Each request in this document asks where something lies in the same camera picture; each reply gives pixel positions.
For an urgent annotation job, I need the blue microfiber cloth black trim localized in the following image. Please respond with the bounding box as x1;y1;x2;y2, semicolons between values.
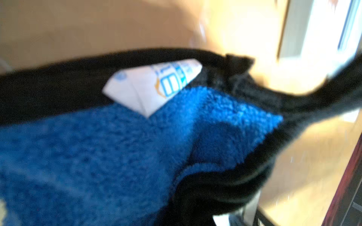
1;48;362;226

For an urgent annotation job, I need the cream white picture frame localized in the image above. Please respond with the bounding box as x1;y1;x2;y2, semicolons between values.
278;1;362;78

